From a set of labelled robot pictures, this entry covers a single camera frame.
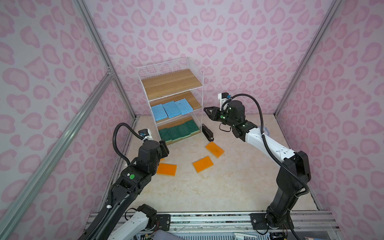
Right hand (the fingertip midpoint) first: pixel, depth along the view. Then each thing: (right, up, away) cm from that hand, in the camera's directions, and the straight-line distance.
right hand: (206, 107), depth 78 cm
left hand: (-22, -16, -8) cm, 29 cm away
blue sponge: (-20, 0, +10) cm, 22 cm away
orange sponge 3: (-27, -31, +17) cm, 44 cm away
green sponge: (-25, -15, +26) cm, 39 cm away
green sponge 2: (-15, -11, +31) cm, 36 cm away
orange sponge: (-1, -33, +15) cm, 36 cm away
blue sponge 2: (-27, -1, +10) cm, 29 cm away
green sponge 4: (-24, -8, +34) cm, 43 cm away
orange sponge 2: (-24, -37, +17) cm, 47 cm away
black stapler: (+3, -14, +27) cm, 31 cm away
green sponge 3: (-12, -9, +31) cm, 35 cm away
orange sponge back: (+7, -25, +22) cm, 34 cm away
